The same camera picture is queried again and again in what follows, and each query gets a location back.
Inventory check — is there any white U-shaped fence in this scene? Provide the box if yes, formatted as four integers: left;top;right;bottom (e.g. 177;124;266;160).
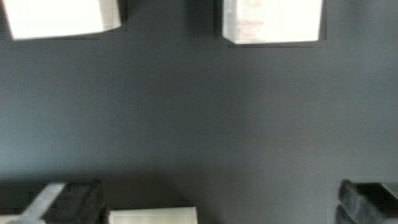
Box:
109;207;200;224

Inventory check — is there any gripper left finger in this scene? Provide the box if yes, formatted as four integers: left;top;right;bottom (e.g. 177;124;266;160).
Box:
17;181;109;224

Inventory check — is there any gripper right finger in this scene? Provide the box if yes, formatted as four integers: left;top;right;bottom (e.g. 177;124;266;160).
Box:
337;180;398;224

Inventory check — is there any white table leg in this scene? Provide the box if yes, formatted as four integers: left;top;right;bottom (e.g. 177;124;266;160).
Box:
223;0;324;44
3;0;122;40

